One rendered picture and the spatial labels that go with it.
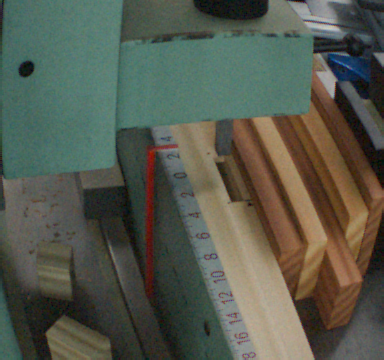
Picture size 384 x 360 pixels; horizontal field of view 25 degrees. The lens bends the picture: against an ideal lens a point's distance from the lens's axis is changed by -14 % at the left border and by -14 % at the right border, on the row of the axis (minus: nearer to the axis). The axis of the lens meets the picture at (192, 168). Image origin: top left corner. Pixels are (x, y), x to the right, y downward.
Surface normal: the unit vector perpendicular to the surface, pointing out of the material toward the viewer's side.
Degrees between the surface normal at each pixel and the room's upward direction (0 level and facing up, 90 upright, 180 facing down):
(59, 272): 90
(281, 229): 0
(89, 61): 90
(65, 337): 0
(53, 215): 0
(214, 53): 90
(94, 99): 90
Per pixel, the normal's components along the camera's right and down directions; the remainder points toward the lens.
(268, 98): 0.23, 0.60
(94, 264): 0.04, -0.79
